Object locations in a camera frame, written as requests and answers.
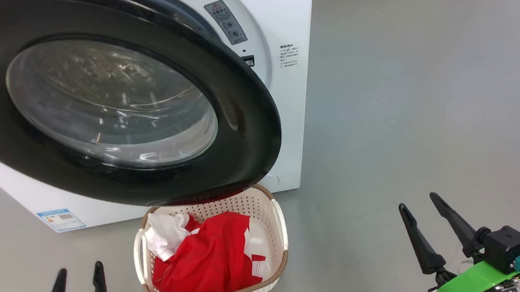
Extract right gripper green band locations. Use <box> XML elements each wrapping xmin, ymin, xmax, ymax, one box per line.
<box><xmin>398</xmin><ymin>186</ymin><xmax>520</xmax><ymax>292</ymax></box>

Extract red and white jersey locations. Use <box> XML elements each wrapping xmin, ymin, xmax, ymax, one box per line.
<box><xmin>143</xmin><ymin>204</ymin><xmax>273</xmax><ymax>292</ymax></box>

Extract black round glass washer door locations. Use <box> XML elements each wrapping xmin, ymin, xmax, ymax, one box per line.
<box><xmin>0</xmin><ymin>0</ymin><xmax>287</xmax><ymax>218</ymax></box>

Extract cream laundry basket brown rim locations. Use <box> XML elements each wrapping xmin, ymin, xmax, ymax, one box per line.
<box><xmin>129</xmin><ymin>182</ymin><xmax>292</xmax><ymax>292</ymax></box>

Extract white front-load washing machine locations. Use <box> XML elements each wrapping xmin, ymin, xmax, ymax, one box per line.
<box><xmin>0</xmin><ymin>0</ymin><xmax>330</xmax><ymax>237</ymax></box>

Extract blue energy label sticker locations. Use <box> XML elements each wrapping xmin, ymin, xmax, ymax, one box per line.
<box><xmin>36</xmin><ymin>207</ymin><xmax>87</xmax><ymax>234</ymax></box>

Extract round white filter cover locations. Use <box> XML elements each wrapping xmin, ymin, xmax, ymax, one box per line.
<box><xmin>262</xmin><ymin>172</ymin><xmax>281</xmax><ymax>188</ymax></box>

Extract grey warning label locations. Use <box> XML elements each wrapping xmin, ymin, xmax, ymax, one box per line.
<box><xmin>204</xmin><ymin>0</ymin><xmax>248</xmax><ymax>47</ymax></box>

